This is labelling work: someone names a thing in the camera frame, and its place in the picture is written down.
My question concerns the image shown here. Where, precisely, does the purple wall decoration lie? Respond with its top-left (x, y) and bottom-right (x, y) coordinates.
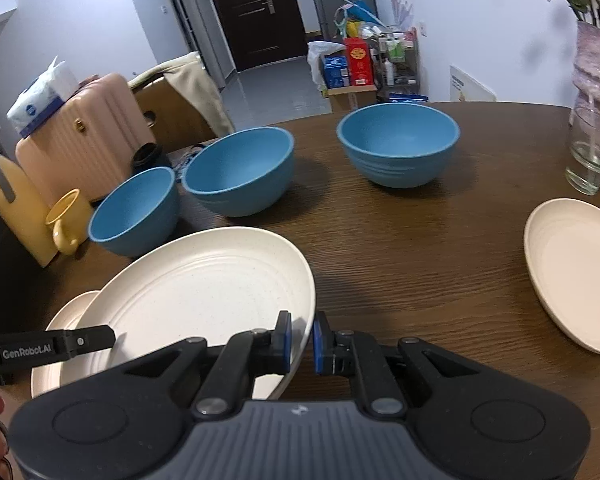
top-left (387, 0), bottom-right (413, 28)

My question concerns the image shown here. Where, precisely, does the beige cloth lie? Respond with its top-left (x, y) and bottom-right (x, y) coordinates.
top-left (127, 51), bottom-right (236, 136)

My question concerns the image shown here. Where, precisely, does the blue patterned lanyard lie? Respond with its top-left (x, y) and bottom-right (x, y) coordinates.
top-left (172, 144), bottom-right (208, 181)

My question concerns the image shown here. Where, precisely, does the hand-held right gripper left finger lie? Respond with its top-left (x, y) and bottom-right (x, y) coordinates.
top-left (111, 310), bottom-right (293, 423)

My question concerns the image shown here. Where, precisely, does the dark brown door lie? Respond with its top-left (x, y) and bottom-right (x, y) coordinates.
top-left (200, 0), bottom-right (308, 73)

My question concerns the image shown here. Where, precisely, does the white tissue pack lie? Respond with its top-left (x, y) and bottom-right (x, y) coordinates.
top-left (6, 56), bottom-right (78, 138)

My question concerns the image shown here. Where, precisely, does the white plastic bag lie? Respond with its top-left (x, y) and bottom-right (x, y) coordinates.
top-left (306, 40), bottom-right (348, 88)

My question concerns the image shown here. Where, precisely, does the pile of bags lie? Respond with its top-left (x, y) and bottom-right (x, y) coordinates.
top-left (334, 0), bottom-right (386, 38)

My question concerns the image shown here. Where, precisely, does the clear drinking glass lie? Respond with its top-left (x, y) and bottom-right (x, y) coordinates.
top-left (566, 106), bottom-right (600, 196)

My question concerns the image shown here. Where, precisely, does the yellow thermos jug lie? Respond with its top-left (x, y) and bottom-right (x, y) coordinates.
top-left (0, 135), bottom-right (56, 268)

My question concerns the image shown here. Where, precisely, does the metal storage rack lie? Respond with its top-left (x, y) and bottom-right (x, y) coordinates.
top-left (370, 27), bottom-right (421, 101)

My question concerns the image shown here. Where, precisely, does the cardboard box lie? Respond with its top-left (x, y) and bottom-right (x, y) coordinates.
top-left (325, 85), bottom-right (381, 113)

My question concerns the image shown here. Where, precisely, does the red box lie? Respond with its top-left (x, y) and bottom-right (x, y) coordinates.
top-left (343, 36), bottom-right (376, 87)

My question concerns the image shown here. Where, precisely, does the large cream plate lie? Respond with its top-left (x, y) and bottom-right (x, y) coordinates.
top-left (61, 226), bottom-right (317, 401)

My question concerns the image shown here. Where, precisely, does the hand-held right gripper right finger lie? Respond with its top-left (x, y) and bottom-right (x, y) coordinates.
top-left (313, 311), bottom-right (481, 418)

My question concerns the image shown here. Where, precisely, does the clear stirring rod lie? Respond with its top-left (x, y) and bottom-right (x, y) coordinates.
top-left (579, 85), bottom-right (600, 162)

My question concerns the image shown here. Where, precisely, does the small blue bowl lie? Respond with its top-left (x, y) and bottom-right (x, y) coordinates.
top-left (88, 166), bottom-right (180, 258)

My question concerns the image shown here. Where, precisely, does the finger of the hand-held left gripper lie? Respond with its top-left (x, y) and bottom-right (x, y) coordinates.
top-left (62, 324), bottom-right (116, 359)

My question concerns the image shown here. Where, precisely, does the pink suitcase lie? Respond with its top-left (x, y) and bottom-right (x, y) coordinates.
top-left (15, 72), bottom-right (157, 206)

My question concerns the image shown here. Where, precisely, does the yellow mug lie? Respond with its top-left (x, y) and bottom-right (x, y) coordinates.
top-left (45, 188), bottom-right (97, 256)

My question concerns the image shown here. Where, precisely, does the blue box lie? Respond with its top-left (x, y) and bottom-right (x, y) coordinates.
top-left (321, 55), bottom-right (352, 88)

